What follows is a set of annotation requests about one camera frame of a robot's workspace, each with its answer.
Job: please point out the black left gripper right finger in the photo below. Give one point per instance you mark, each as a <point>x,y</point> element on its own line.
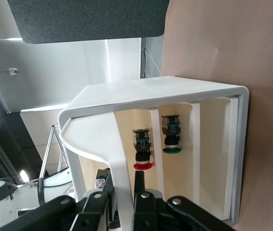
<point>151,209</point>

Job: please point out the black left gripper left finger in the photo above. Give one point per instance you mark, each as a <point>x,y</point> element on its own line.
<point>54,209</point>

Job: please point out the dark grey acoustic panel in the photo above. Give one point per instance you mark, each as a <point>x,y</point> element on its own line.
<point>90,19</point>

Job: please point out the aluminium frame post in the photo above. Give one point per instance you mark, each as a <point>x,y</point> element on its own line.
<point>143,60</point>

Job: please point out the red push button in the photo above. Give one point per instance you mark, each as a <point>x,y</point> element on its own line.
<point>141,144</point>

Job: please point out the metal stand legs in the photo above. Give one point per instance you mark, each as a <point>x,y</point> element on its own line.
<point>47,149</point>

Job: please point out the white security camera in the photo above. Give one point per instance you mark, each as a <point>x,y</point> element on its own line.
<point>12,71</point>

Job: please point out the green push button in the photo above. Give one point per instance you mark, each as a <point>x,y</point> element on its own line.
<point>171,130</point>

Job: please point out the ceiling light strip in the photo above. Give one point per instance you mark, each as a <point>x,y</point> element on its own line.
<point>24,175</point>

